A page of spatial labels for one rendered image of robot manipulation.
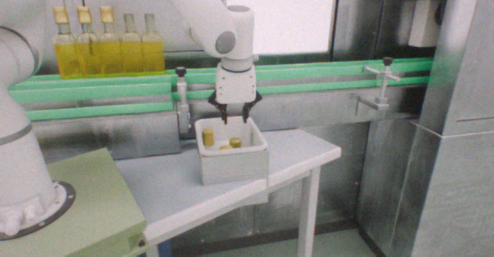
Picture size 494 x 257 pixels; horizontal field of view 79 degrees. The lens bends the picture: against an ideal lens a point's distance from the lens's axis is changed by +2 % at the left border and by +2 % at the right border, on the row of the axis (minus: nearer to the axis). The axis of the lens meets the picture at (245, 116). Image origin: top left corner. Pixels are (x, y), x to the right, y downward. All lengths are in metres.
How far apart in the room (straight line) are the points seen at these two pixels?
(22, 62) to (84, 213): 0.28
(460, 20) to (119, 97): 1.03
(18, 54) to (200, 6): 0.30
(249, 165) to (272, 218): 0.81
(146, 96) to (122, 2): 0.36
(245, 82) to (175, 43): 0.44
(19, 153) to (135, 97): 0.36
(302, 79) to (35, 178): 0.79
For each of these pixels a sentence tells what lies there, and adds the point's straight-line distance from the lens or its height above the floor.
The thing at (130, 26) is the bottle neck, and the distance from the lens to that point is 0.96.
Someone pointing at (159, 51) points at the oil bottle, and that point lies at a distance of 0.95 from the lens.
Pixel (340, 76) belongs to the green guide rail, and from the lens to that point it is 1.11.
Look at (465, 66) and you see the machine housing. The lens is 1.15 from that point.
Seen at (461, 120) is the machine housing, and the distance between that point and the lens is 1.25.
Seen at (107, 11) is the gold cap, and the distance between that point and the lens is 0.97.
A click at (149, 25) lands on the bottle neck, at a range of 0.95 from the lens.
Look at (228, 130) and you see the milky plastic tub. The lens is 0.93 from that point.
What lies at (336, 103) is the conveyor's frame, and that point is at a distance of 1.10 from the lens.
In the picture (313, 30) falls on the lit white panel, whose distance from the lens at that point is 1.21.
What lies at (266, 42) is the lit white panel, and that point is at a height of 1.04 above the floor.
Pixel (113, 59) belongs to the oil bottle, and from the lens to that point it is 0.97.
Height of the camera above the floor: 1.18
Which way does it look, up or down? 21 degrees down
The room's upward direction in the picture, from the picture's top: straight up
